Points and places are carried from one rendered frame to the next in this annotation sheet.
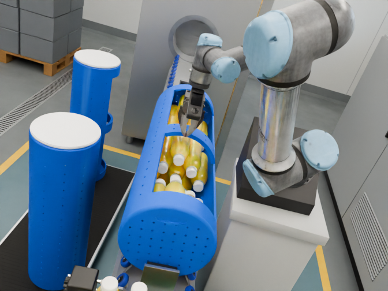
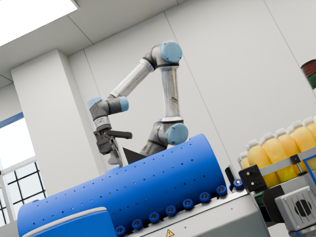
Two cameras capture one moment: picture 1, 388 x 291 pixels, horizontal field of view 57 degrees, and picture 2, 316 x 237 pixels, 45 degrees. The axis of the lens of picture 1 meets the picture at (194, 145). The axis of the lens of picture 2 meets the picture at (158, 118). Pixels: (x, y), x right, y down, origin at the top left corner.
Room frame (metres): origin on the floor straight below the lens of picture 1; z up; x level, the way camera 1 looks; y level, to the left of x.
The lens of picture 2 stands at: (0.71, 1.71, 0.90)
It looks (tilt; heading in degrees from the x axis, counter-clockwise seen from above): 16 degrees up; 276
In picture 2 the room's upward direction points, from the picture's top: 22 degrees counter-clockwise
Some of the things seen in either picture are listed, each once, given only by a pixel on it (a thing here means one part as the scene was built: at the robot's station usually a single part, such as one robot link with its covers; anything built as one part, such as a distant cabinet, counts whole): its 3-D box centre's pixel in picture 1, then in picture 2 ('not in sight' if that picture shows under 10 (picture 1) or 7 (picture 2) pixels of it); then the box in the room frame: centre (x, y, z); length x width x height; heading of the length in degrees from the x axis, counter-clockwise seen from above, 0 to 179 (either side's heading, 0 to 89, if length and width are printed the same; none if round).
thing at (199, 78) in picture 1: (200, 75); (102, 124); (1.14, 0.04, 1.45); 0.08 x 0.08 x 0.05
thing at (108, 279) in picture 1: (109, 285); (252, 143); (0.55, 0.10, 1.09); 0.04 x 0.04 x 0.02
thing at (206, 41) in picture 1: (207, 53); (98, 109); (1.14, 0.04, 1.53); 0.09 x 0.08 x 0.11; 32
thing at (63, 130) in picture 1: (66, 129); (65, 224); (1.25, 0.53, 1.03); 0.28 x 0.28 x 0.01
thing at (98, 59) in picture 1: (97, 58); not in sight; (2.10, 0.72, 1.03); 0.28 x 0.28 x 0.01
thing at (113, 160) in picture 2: (183, 122); (114, 160); (1.15, 0.06, 1.27); 0.06 x 0.03 x 0.09; 6
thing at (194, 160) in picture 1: (192, 157); not in sight; (1.18, -0.01, 1.11); 0.19 x 0.07 x 0.07; 6
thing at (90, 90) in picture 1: (91, 120); not in sight; (2.10, 0.72, 0.59); 0.28 x 0.28 x 0.88
